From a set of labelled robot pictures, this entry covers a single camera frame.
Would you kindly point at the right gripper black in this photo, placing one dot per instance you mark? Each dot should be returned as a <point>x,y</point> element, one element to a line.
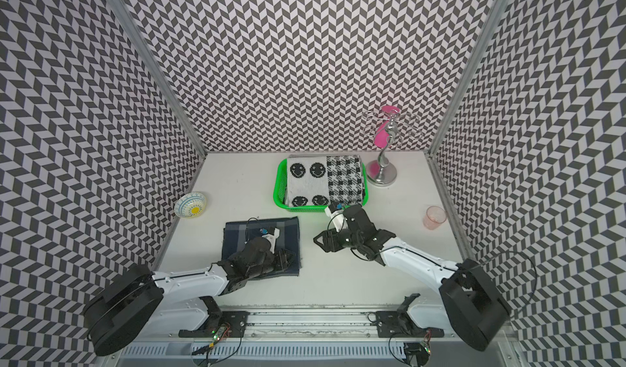
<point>330,237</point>

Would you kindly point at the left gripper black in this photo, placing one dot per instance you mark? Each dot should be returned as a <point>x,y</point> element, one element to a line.
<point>283,256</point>

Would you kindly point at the navy blue striped scarf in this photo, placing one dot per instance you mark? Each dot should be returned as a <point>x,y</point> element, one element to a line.
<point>237,234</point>

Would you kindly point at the smiley face patterned scarf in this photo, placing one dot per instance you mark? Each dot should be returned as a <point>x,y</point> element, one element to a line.
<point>323,180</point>

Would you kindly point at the green plastic basket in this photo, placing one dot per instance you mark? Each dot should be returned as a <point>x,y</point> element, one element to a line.
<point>280,191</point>

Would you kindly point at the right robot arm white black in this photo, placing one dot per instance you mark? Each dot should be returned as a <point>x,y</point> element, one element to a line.
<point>473,308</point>

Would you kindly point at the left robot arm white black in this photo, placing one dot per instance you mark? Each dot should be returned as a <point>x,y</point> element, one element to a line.
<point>141,302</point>

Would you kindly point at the silver pink jewellery stand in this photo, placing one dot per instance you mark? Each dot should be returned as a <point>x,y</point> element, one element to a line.
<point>389,122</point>

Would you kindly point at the patterned ceramic bowl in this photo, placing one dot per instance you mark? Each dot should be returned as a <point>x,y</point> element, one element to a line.
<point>190,205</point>

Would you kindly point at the pink plastic cup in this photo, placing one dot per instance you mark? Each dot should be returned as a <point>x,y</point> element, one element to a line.
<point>435,216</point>

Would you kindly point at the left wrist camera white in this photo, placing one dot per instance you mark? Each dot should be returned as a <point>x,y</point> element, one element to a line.
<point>271,235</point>

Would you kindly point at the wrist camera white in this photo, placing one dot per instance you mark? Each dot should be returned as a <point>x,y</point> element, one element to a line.
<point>271,235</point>
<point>336,217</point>

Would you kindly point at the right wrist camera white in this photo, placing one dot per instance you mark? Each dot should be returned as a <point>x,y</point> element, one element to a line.
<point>336,217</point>

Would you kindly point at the aluminium front rail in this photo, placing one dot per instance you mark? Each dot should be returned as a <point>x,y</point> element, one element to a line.
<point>341,324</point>

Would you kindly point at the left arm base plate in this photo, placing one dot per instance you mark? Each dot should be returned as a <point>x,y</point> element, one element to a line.
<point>231,323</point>

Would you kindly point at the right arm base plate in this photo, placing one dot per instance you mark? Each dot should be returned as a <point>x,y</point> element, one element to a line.
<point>394,324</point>

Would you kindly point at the right aluminium corner post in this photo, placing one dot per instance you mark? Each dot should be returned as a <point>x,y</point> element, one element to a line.
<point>485,37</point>

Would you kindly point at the aluminium corner post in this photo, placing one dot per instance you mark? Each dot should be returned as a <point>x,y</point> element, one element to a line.
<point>136,38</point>
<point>485,37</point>

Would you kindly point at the left aluminium corner post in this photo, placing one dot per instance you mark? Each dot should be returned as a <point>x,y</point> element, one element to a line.
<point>136,38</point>

